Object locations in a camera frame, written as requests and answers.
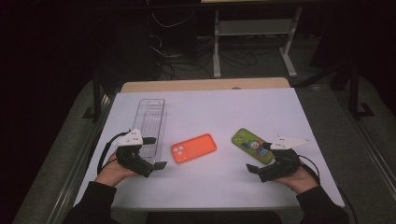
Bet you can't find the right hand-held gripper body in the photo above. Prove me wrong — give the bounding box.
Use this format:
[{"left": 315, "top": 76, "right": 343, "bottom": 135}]
[{"left": 257, "top": 134, "right": 312, "bottom": 183}]

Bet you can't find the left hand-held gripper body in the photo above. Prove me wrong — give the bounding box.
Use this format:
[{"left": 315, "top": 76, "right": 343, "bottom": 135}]
[{"left": 113, "top": 128, "right": 156, "bottom": 178}]

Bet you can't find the clear plastic tray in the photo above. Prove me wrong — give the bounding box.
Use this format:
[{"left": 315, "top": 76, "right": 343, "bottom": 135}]
[{"left": 132, "top": 98, "right": 168, "bottom": 164}]

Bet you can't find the green cartoon phone case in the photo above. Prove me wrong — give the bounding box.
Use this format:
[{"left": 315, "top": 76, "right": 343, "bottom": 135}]
[{"left": 231, "top": 127, "right": 276, "bottom": 165}]

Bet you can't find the orange stick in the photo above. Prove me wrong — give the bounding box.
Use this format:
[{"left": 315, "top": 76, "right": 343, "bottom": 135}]
[{"left": 170, "top": 133, "right": 218, "bottom": 164}]

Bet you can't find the person's right hand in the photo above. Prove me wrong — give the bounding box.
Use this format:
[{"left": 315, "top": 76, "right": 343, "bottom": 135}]
[{"left": 274, "top": 161, "right": 319, "bottom": 195}]

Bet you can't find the person's left hand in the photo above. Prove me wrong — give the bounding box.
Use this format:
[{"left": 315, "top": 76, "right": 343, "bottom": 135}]
[{"left": 94, "top": 152, "right": 139, "bottom": 188}]

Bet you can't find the black metal stand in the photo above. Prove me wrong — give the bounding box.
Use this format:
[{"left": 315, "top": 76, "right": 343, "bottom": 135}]
[
  {"left": 348, "top": 61, "right": 376, "bottom": 121},
  {"left": 82, "top": 70, "right": 106, "bottom": 122}
]

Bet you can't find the wooden table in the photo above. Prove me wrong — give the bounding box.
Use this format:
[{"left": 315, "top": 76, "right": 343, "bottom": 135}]
[{"left": 120, "top": 77, "right": 291, "bottom": 93}]

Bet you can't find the left hand-held gripper cable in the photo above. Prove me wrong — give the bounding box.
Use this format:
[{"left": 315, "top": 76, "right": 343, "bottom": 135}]
[{"left": 96, "top": 130, "right": 132, "bottom": 175}]

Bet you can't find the hand-held gripper cable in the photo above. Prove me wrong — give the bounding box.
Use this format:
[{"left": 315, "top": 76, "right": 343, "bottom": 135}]
[
  {"left": 298, "top": 153, "right": 360, "bottom": 224},
  {"left": 96, "top": 130, "right": 132, "bottom": 175}
]

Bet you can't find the right hand-held gripper cable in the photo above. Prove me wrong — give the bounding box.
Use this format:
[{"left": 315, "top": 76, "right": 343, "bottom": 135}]
[{"left": 298, "top": 153, "right": 360, "bottom": 224}]

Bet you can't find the tangle of black cables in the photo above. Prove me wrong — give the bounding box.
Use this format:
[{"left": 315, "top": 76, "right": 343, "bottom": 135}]
[{"left": 155, "top": 46, "right": 260, "bottom": 80}]

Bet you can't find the white metal desk frame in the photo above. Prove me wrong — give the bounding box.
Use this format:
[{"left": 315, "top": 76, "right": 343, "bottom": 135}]
[{"left": 213, "top": 6, "right": 304, "bottom": 78}]

